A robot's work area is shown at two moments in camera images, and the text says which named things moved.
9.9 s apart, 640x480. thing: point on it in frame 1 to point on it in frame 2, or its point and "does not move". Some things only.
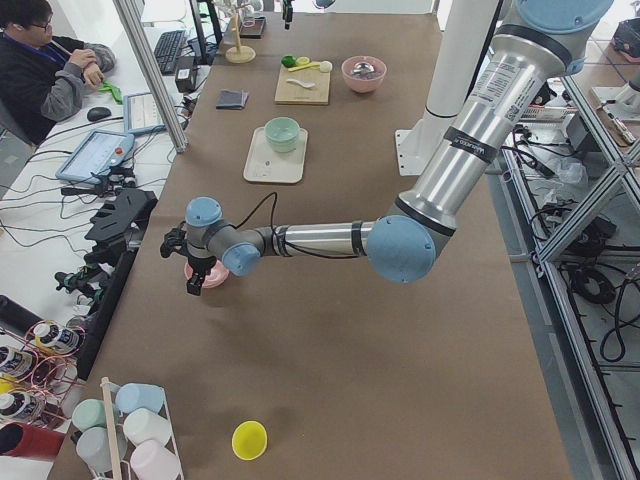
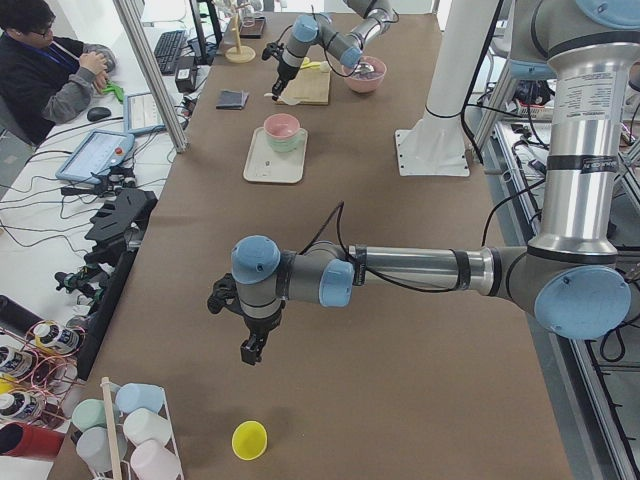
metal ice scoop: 362,67 does not move
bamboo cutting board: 303,84 does not move
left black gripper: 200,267 to 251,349
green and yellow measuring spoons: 315,65 does not move
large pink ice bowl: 364,74 does not move
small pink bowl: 216,276 to 281,125
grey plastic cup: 92,447 does not move
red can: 19,439 does not move
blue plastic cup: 132,396 does not move
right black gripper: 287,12 to 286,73
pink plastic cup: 151,460 does not move
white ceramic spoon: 304,85 to 283,100
